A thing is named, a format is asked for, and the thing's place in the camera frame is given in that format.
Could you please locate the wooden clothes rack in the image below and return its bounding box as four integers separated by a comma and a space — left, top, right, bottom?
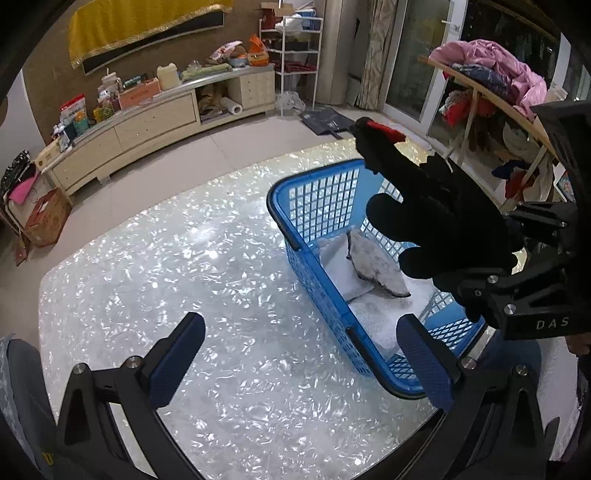
418, 55, 563, 214

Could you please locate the brown cardboard box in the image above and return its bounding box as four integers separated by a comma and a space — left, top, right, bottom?
23, 188, 74, 249

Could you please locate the silver standing air conditioner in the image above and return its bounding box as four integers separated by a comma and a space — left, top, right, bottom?
318, 0, 370, 106

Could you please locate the green folded cloth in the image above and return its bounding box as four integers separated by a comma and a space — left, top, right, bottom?
181, 62, 233, 83

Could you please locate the yellow hanging cloth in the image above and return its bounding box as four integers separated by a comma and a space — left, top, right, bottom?
68, 0, 234, 70

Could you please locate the brown snack packet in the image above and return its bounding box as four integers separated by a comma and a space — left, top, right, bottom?
208, 41, 243, 64

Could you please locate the white plastic jug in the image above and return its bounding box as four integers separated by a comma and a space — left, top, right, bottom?
157, 63, 182, 91

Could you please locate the white wire shelf rack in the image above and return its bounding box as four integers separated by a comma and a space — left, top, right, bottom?
259, 14, 324, 116

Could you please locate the white quilted towel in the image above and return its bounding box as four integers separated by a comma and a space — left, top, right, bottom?
348, 286, 440, 357

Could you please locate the pink folder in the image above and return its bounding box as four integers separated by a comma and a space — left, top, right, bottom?
7, 175, 43, 204

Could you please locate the grey fleece cloth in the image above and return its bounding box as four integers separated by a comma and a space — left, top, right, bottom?
345, 230, 412, 299

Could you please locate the pink box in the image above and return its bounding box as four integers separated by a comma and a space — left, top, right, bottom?
117, 78, 161, 111

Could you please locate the blue plastic basket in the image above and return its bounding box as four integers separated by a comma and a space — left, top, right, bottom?
267, 159, 490, 400

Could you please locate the red garment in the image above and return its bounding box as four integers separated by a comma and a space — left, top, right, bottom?
438, 90, 495, 126

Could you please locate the black glove with red cuff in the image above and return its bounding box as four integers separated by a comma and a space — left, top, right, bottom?
353, 117, 525, 324

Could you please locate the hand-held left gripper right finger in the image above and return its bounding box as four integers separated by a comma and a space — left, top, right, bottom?
396, 313, 563, 480

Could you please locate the pink clothes pile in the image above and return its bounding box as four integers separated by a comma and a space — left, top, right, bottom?
429, 39, 548, 121

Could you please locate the orange bag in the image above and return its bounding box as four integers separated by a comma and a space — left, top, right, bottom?
247, 34, 273, 66

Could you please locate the white cloth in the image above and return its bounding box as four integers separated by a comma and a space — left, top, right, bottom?
316, 234, 375, 302

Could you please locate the beige flat box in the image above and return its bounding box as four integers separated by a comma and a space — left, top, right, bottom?
34, 138, 70, 169

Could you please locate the red and white packet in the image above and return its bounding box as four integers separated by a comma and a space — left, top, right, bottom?
59, 93, 88, 126

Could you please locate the white plastic bag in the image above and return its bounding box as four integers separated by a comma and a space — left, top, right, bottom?
277, 91, 306, 114

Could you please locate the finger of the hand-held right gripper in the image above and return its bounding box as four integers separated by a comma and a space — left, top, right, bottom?
456, 271, 579, 342
502, 202, 579, 274

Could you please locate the patterned curtain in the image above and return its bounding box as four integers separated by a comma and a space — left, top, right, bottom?
358, 0, 407, 112

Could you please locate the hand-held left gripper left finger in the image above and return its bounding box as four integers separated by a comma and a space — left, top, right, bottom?
54, 311, 206, 480

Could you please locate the beige low cabinet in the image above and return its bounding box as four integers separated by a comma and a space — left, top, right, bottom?
44, 65, 276, 197

